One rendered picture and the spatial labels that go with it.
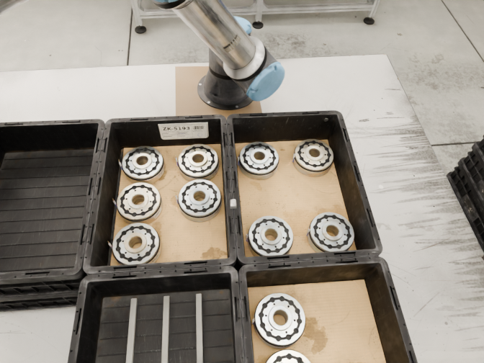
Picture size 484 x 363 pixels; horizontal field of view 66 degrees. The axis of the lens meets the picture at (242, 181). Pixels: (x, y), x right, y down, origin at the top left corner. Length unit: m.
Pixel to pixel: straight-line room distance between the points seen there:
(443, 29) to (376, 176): 2.21
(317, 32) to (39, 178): 2.27
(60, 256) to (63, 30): 2.28
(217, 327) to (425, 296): 0.54
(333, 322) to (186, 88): 0.81
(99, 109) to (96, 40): 1.55
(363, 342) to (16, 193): 0.87
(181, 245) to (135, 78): 0.74
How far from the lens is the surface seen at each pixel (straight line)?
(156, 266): 0.76
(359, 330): 0.86
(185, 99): 1.19
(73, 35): 2.97
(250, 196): 0.93
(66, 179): 1.04
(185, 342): 0.82
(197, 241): 0.88
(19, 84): 1.55
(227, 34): 0.85
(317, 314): 0.84
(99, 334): 0.85
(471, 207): 1.83
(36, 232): 0.99
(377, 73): 1.53
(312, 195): 0.95
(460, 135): 2.53
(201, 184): 0.92
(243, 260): 0.75
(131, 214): 0.90
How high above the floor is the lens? 1.63
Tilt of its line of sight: 57 degrees down
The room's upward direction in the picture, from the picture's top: 3 degrees clockwise
